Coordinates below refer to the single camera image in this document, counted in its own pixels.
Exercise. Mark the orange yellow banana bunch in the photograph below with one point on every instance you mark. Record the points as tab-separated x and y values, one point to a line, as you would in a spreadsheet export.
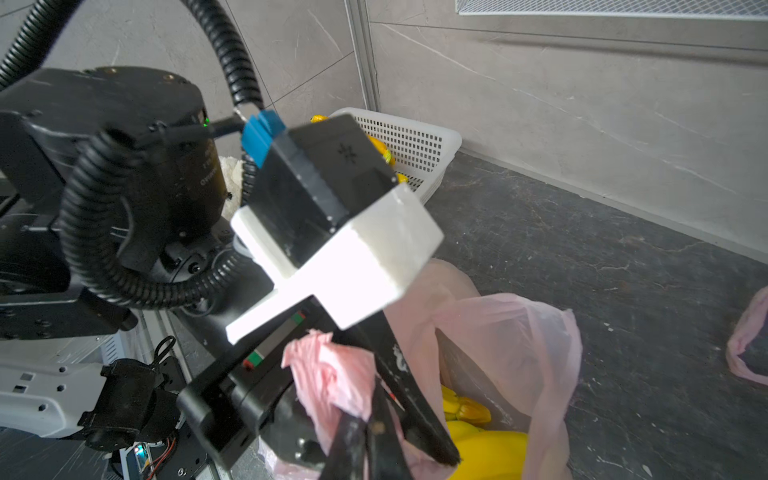
380	147

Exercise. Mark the pink strawberry plastic bag rear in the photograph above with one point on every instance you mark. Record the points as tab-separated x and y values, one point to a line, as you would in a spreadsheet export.
748	327

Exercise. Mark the white plastic basket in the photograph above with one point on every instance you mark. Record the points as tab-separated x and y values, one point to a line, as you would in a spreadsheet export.
421	151

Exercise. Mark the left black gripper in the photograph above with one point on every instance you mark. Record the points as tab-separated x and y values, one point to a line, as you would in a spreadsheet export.
227	403

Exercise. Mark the pink plastic bag front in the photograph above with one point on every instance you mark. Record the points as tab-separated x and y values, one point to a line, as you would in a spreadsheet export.
529	351

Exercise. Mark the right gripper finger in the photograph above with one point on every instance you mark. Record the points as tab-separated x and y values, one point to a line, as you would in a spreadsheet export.
386	459

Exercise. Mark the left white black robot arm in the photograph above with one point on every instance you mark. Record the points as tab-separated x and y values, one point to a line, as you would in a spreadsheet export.
111	207

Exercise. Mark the white plush toy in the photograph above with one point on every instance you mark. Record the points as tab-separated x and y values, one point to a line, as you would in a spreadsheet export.
232	171

